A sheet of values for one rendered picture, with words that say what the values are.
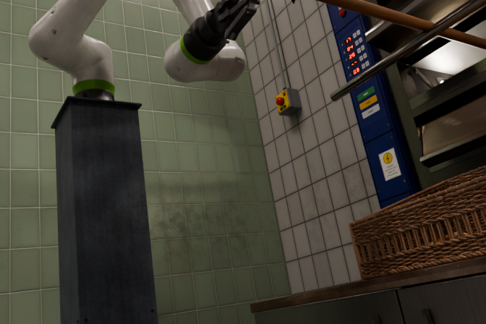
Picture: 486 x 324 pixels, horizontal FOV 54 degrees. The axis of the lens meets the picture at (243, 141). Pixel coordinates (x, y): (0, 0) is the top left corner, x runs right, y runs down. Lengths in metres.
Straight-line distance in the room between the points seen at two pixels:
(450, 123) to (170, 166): 1.18
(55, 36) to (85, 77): 0.16
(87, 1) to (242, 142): 1.24
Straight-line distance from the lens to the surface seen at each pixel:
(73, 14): 1.46
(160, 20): 2.55
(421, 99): 1.81
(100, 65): 1.56
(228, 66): 1.27
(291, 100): 2.23
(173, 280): 2.05
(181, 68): 1.20
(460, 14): 1.32
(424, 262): 1.19
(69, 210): 1.38
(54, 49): 1.47
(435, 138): 1.76
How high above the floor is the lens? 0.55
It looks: 20 degrees up
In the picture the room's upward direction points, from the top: 10 degrees counter-clockwise
